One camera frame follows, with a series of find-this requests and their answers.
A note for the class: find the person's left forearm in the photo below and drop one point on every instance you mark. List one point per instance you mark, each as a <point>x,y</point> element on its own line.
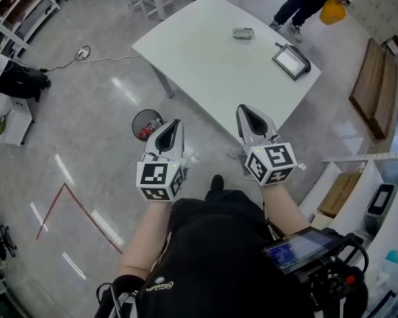
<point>146,234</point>

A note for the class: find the white open shelf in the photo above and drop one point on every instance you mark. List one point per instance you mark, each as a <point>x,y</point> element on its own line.
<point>16,8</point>

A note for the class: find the white power strip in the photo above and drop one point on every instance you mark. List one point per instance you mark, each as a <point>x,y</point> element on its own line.
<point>83,52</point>

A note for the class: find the grey lidded storage box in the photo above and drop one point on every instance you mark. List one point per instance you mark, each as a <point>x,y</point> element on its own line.
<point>379,207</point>

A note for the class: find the white shelf unit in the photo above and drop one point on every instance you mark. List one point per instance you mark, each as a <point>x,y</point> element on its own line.
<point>345,190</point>

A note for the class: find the red can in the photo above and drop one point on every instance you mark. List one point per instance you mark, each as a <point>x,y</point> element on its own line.
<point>144,133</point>

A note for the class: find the black tablet device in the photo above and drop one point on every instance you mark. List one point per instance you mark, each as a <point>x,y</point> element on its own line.
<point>290,61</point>

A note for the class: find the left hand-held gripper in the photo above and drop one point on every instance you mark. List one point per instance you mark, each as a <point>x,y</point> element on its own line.
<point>152,177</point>

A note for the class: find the yellow bucket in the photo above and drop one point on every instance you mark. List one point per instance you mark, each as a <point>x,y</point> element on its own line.
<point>331,13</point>

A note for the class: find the black chest-mounted screen rig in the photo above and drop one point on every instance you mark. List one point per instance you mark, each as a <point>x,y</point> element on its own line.
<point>305,248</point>

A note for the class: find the black bag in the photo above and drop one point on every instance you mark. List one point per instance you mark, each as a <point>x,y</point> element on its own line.
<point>18,79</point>

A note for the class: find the black mesh bin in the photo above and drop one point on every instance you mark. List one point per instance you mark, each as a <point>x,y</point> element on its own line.
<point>142,118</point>

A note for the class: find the brown cardboard box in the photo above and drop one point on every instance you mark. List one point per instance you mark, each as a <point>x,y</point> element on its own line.
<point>340,194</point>

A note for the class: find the white table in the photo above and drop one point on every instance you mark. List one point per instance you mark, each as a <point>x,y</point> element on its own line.
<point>219,71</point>

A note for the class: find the person's black shoe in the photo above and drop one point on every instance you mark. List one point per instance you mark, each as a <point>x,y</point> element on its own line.
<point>217,181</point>

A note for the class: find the person's right forearm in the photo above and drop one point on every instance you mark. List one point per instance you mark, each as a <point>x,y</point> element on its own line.
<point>282,210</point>

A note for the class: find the brown wooden panel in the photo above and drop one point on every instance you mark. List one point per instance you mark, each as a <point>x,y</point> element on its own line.
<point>374,88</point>

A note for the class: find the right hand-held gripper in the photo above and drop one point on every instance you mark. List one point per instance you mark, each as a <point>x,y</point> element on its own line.
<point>272,162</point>

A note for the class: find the white low cabinet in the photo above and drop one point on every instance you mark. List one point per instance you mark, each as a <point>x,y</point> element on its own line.
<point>18,121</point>

